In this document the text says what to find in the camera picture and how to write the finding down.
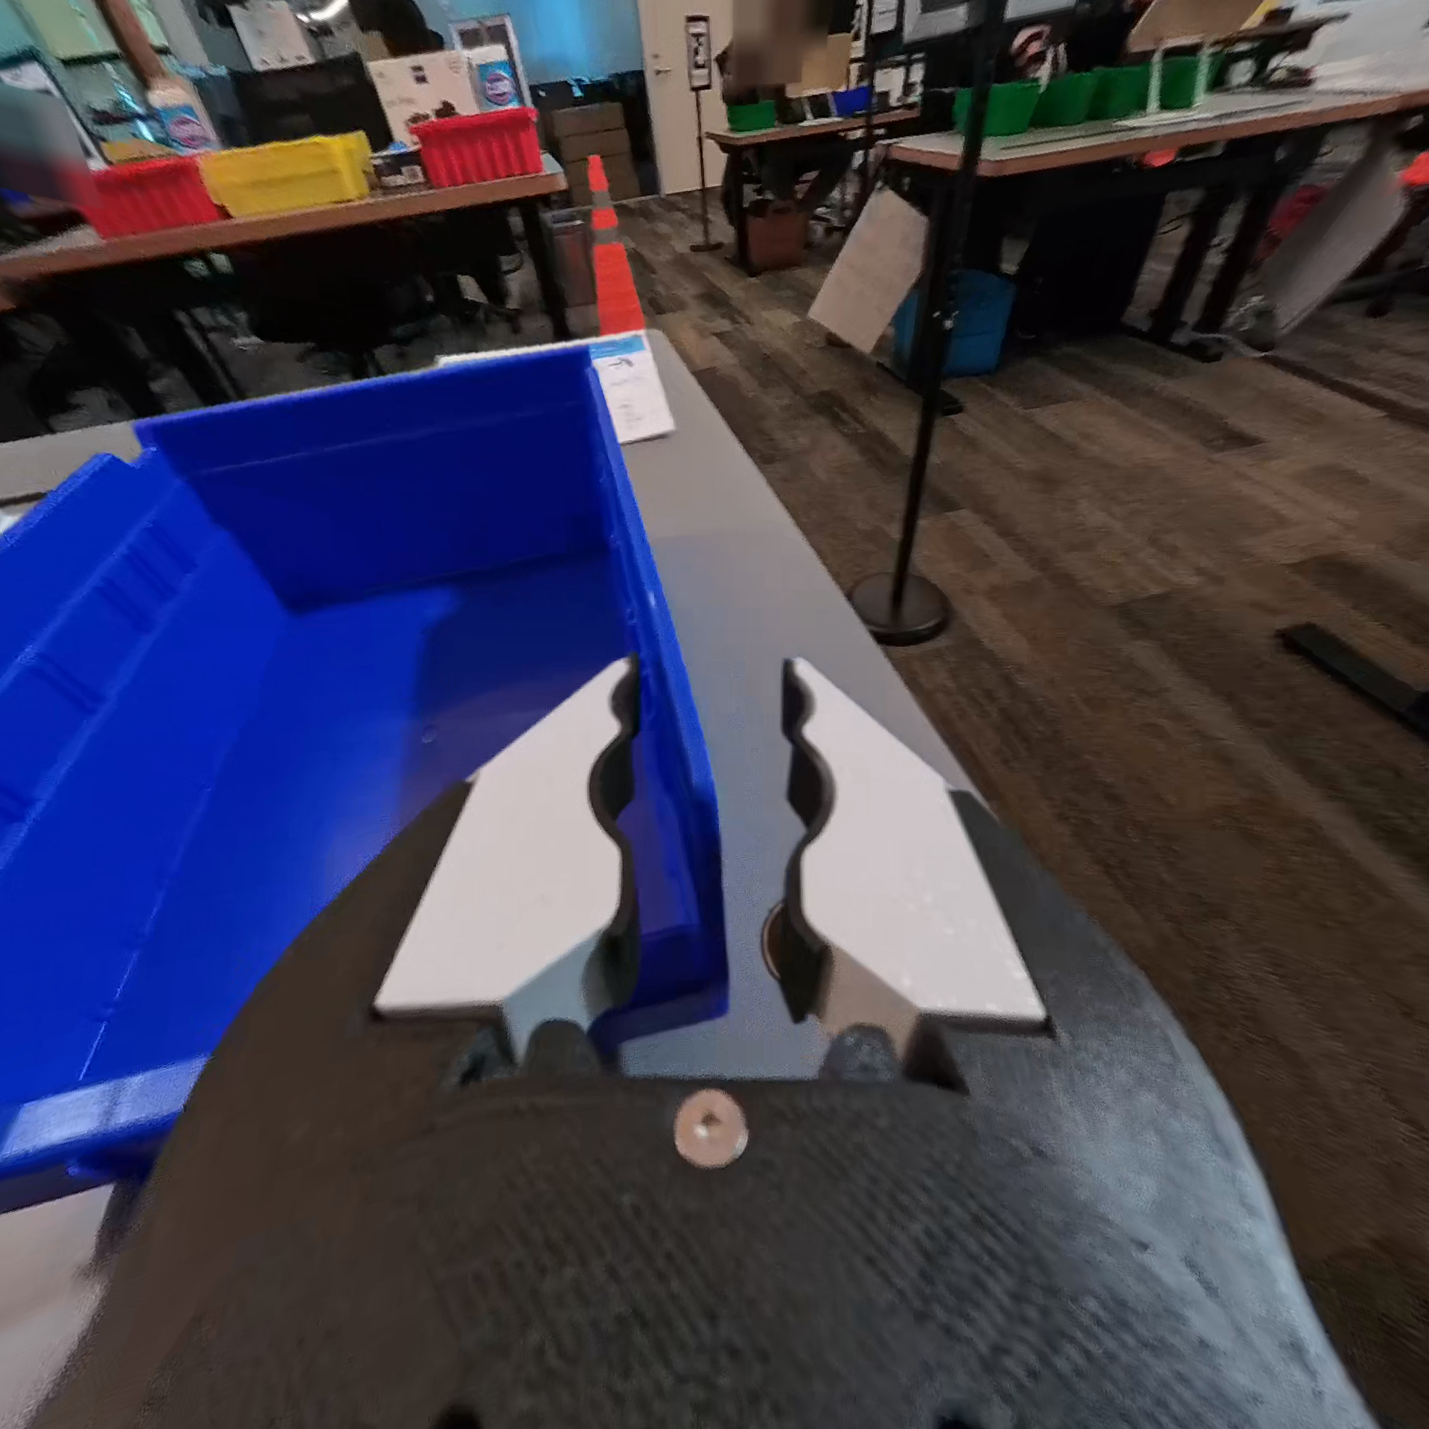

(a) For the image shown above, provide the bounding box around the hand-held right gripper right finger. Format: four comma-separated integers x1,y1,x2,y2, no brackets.
771,657,1052,1025

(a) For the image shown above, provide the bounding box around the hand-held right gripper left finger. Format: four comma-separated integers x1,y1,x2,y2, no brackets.
371,657,644,1061

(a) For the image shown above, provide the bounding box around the blue plastic bin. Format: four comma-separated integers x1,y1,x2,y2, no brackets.
0,341,734,1214

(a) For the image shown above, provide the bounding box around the grey desk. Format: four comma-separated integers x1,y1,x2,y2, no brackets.
0,329,989,1429

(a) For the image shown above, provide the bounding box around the blue waste bin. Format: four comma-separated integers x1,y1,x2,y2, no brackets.
894,268,1018,380

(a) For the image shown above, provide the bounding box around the orange traffic cone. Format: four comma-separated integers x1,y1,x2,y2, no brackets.
586,155,650,338

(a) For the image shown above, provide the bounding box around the grey board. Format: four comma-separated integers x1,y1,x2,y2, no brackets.
807,188,931,358
1273,145,1414,338

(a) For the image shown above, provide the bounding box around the long wooden table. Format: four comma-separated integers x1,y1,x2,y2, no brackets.
0,157,577,348
882,89,1429,348

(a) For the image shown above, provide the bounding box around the red plastic crate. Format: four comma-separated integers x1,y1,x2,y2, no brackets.
411,106,545,190
84,157,225,239

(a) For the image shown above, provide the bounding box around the yellow plastic crate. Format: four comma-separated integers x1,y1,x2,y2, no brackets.
200,132,373,220

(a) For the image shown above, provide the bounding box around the black white marker tag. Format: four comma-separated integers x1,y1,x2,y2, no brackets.
684,14,717,252

